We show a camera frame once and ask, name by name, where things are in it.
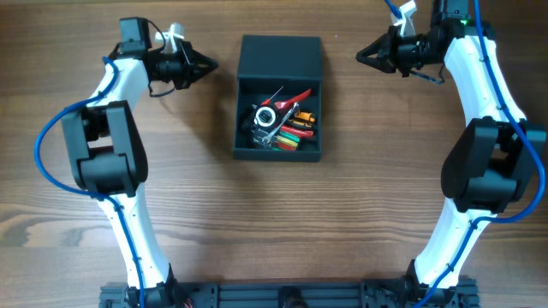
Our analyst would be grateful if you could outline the red-handled wire stripper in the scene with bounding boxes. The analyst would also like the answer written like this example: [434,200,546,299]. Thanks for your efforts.
[274,89,316,138]

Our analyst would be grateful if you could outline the left blue cable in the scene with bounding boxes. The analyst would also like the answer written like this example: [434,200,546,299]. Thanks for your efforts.
[33,56,147,308]

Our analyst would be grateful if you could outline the blue cable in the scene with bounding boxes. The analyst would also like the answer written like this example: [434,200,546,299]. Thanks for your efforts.
[383,0,547,308]
[33,56,147,308]

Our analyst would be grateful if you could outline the right blue cable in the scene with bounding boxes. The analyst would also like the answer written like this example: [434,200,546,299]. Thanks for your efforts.
[383,0,547,308]

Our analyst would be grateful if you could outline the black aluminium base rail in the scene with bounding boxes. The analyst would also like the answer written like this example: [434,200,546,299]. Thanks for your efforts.
[98,279,480,308]

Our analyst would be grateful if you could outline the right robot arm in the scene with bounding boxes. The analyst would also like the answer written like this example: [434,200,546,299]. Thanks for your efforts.
[356,1,547,305]

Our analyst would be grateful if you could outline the clear pack of colourful screwdrivers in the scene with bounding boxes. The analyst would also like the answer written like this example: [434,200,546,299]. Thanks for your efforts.
[251,129,301,151]

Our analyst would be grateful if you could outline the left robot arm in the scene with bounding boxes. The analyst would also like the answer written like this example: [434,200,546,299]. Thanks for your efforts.
[61,17,218,307]

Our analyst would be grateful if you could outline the orange black long-nose pliers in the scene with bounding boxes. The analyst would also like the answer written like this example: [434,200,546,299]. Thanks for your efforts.
[292,111,316,129]

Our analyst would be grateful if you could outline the dark green box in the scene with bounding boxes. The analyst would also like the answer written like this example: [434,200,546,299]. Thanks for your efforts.
[233,35,323,162]

